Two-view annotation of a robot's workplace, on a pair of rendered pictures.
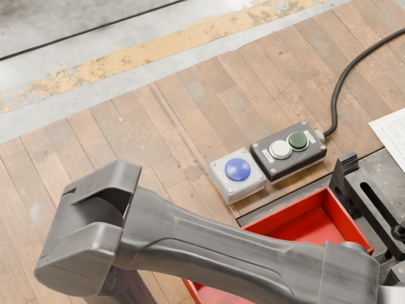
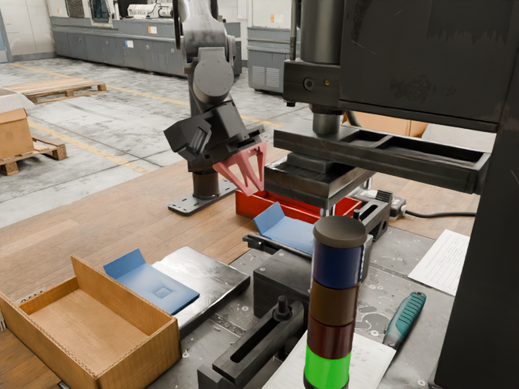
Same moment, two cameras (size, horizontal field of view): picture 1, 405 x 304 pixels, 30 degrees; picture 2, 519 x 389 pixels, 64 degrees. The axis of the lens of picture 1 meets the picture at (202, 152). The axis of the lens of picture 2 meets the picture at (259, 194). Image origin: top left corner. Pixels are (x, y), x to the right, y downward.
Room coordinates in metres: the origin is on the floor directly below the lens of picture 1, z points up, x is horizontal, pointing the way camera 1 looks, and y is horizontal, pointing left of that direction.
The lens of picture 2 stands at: (0.10, -0.83, 1.34)
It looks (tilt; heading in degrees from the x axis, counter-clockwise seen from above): 25 degrees down; 68
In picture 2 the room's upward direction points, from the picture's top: straight up
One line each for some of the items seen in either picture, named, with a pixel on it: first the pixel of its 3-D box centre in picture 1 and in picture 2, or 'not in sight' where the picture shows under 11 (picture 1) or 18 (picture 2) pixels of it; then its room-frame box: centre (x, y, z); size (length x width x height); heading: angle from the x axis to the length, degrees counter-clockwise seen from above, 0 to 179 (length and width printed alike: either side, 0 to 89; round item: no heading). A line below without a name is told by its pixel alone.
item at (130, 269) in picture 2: not in sight; (150, 279); (0.13, -0.26, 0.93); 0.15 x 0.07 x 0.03; 120
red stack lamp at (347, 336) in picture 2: not in sight; (330, 326); (0.24, -0.61, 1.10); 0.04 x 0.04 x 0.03
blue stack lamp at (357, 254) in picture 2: not in sight; (337, 254); (0.24, -0.61, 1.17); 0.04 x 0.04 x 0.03
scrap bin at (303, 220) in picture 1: (275, 262); (296, 208); (0.47, -0.11, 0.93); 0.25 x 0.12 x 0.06; 121
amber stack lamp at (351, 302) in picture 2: not in sight; (334, 292); (0.24, -0.61, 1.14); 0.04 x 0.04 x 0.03
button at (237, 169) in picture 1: (237, 171); not in sight; (0.62, -0.06, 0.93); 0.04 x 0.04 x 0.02
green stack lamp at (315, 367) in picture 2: not in sight; (327, 357); (0.24, -0.61, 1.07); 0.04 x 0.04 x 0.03
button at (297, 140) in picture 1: (297, 143); not in sight; (0.68, -0.15, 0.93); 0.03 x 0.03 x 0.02
